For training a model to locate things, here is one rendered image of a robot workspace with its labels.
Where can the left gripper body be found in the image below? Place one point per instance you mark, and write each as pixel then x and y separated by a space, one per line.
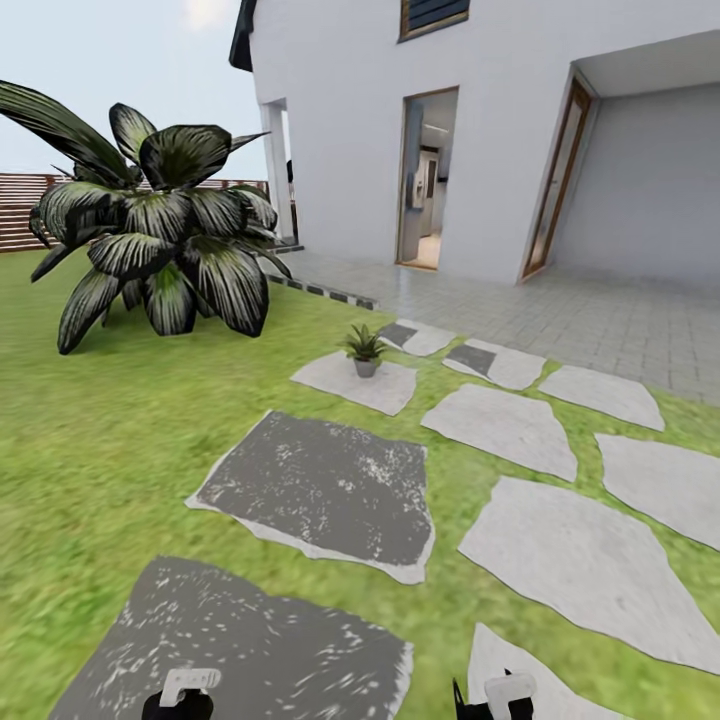
pixel 195 706

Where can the fixed window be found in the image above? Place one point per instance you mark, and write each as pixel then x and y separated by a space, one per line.
pixel 428 138

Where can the pot plant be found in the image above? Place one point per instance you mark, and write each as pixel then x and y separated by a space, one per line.
pixel 365 351

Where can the door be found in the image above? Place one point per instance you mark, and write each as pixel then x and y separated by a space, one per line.
pixel 578 107

